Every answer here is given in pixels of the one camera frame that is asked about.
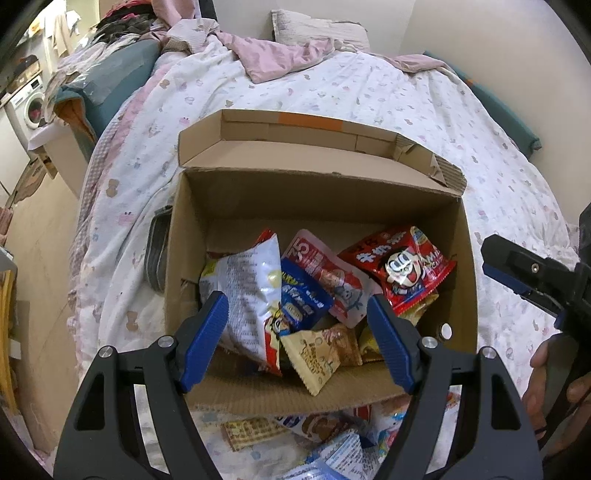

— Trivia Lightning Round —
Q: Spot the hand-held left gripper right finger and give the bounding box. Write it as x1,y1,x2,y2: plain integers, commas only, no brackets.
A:
367,294,544,480

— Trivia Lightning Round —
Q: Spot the yellow wafer packet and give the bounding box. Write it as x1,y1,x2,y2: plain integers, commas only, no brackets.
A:
222,418,287,450

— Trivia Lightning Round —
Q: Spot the pile of dark clothes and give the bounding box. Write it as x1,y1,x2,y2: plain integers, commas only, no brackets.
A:
99,2,158,42

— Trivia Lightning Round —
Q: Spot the person's right hand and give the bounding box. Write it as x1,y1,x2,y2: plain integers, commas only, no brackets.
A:
522,333,591,437

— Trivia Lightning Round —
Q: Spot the pink curtain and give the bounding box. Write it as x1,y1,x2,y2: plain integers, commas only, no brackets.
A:
152,0,199,19

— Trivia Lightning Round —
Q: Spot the white washing machine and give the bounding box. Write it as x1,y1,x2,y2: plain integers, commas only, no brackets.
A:
4,76,47,139

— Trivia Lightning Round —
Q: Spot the pink blanket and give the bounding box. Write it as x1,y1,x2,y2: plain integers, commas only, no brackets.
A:
152,18,444,84

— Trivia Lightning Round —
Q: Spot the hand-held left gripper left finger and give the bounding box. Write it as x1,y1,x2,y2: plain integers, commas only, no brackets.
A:
53,291,230,480

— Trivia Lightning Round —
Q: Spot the cardboard box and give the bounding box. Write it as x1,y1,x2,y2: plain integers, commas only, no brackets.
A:
164,108,478,416

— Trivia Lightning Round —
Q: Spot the white red cartoon snack packet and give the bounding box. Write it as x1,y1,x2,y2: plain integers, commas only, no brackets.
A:
281,229,384,328

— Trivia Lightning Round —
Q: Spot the hanging towel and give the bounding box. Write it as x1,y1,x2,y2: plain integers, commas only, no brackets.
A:
51,11,70,51

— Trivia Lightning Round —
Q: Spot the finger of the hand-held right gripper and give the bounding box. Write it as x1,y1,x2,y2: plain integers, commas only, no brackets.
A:
480,234,573,319

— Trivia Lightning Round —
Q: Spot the teal mat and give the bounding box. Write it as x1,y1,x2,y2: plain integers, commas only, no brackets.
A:
422,51,541,158

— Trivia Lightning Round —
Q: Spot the grey pillow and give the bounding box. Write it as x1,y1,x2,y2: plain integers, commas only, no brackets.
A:
271,9,370,51

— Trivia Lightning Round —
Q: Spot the large white chips bag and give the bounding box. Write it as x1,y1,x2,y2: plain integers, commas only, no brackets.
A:
198,229,283,377

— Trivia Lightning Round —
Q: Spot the white pink snack packet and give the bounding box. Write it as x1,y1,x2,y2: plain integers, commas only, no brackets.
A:
369,397,411,444

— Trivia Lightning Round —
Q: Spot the dark striped cloth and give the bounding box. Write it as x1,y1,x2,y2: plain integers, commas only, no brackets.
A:
144,207,174,294

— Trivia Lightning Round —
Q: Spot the beige biscuit packet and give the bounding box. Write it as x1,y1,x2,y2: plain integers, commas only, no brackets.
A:
281,323,363,395

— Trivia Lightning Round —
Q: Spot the white storage bin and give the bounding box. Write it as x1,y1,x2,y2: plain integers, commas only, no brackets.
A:
28,122,88,199

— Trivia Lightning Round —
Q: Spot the pile of light clothes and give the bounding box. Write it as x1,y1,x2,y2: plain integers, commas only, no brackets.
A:
51,41,116,93

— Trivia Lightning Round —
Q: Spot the blue snack packet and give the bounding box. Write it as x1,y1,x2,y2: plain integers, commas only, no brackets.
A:
279,258,335,330

